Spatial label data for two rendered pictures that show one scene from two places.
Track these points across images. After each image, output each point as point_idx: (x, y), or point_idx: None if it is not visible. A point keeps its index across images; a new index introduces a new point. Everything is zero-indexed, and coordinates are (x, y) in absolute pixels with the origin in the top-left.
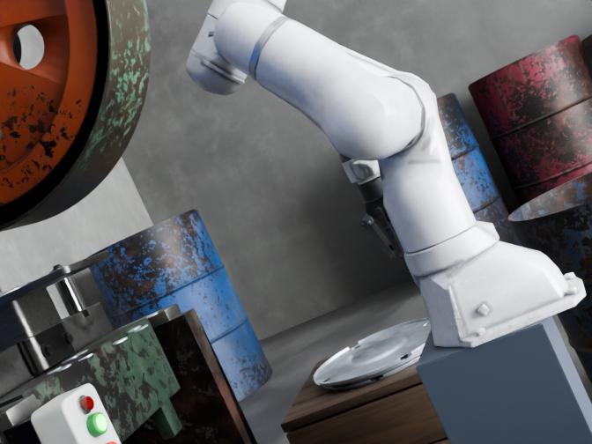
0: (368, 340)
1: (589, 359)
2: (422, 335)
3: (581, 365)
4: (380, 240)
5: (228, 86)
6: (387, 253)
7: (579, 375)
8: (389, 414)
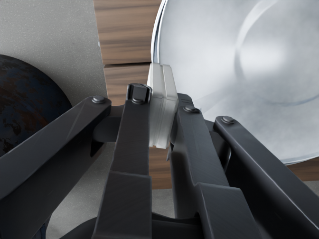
0: (308, 148)
1: (46, 116)
2: (201, 50)
3: (94, 199)
4: (272, 166)
5: None
6: (244, 130)
7: (97, 182)
8: None
